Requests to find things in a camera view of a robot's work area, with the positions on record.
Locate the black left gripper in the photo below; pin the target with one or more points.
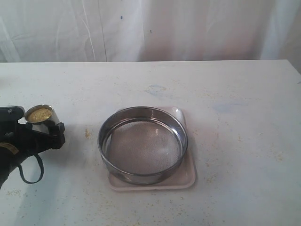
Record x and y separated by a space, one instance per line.
20 140

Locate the stainless steel cup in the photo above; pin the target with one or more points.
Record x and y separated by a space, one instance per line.
42 126

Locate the yellow and white grain mix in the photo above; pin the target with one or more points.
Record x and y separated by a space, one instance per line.
39 115

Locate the round steel mesh sieve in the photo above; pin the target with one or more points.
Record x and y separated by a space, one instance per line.
142 145

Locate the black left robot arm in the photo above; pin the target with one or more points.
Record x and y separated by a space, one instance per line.
8 164

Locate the white curtain backdrop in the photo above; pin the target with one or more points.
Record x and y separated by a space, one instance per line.
149 30

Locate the white square plastic tray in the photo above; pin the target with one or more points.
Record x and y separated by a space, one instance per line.
184 177

